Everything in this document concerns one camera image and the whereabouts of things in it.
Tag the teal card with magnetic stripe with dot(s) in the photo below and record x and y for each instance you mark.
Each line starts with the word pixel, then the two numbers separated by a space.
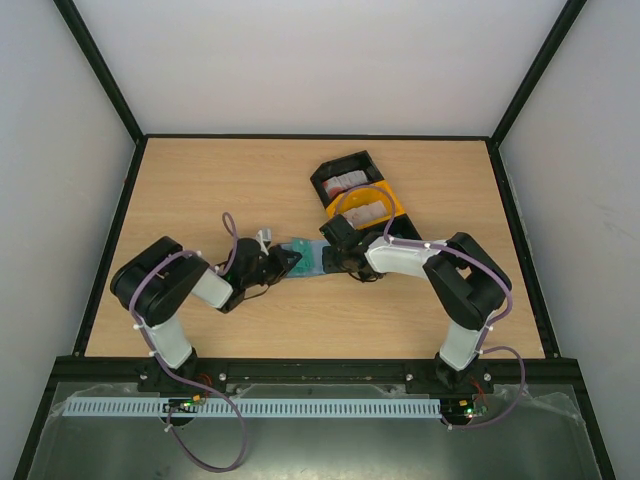
pixel 304 248

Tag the teal card holder wallet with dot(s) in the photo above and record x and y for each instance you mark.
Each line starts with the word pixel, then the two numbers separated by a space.
pixel 318 270

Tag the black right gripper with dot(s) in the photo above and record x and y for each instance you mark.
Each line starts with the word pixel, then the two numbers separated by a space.
pixel 335 260

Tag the white slotted cable duct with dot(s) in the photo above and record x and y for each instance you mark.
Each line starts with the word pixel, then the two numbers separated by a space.
pixel 254 408

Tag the red white card stack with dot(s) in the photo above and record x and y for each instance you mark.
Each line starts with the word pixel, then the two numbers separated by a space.
pixel 340 183

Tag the black bin with red cards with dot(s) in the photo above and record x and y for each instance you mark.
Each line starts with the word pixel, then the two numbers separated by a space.
pixel 356 161

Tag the white pink card stack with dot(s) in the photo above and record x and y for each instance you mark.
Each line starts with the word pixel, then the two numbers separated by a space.
pixel 366 214

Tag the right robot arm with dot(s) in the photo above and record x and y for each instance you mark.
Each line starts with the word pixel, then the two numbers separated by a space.
pixel 473 290

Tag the black bin with teal cards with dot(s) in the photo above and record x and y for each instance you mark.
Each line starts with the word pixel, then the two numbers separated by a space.
pixel 401 227

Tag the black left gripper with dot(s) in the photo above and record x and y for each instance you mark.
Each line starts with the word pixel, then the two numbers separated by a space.
pixel 279 255

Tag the yellow plastic bin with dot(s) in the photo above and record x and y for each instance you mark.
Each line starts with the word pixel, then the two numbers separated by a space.
pixel 367 194

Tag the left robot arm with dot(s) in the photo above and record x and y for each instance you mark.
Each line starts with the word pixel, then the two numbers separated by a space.
pixel 155 284

